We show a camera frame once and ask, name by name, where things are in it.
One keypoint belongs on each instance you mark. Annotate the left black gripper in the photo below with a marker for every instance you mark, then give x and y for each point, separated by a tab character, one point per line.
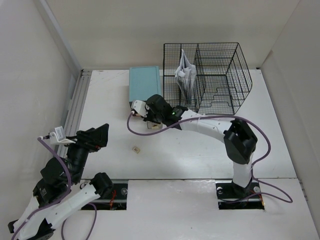
93	139

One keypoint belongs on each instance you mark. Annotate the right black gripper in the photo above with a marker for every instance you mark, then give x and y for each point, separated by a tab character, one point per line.
148	118

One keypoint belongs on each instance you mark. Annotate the clear drawer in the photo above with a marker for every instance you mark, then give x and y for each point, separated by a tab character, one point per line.
154	126

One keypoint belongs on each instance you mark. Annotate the white instruction booklet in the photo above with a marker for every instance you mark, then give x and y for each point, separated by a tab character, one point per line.
185	76

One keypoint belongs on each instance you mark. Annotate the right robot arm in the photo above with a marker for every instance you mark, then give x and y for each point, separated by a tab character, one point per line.
236	135

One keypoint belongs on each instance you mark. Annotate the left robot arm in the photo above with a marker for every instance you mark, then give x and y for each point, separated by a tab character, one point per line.
50	204

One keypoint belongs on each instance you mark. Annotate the teal mini drawer cabinet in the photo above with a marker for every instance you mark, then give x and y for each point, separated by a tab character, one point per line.
144	82

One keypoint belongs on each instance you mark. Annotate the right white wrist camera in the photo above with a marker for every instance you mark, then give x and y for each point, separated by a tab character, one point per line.
140	107

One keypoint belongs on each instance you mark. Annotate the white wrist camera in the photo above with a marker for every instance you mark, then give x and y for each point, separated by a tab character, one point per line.
140	107
57	137

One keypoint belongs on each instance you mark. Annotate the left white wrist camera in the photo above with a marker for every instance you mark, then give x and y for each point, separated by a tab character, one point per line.
57	137

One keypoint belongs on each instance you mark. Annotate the aluminium rail frame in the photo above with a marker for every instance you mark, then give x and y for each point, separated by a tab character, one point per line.
67	112

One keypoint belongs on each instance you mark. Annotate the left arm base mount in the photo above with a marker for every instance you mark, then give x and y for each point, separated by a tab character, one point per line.
116	200

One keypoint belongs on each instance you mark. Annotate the black wire mesh organizer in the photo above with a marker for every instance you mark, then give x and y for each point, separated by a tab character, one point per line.
222	80

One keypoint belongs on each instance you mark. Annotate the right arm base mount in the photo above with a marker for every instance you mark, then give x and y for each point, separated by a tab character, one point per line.
233	197

